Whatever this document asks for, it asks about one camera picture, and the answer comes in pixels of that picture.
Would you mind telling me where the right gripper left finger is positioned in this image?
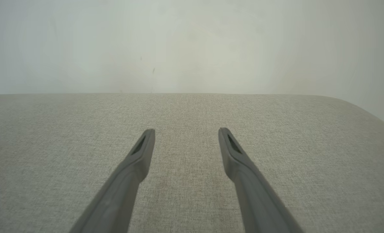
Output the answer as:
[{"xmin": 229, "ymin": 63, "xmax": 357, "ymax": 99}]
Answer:
[{"xmin": 69, "ymin": 128, "xmax": 156, "ymax": 233}]

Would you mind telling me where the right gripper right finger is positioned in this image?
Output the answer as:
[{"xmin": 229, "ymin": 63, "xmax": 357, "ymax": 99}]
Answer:
[{"xmin": 218, "ymin": 127, "xmax": 305, "ymax": 233}]

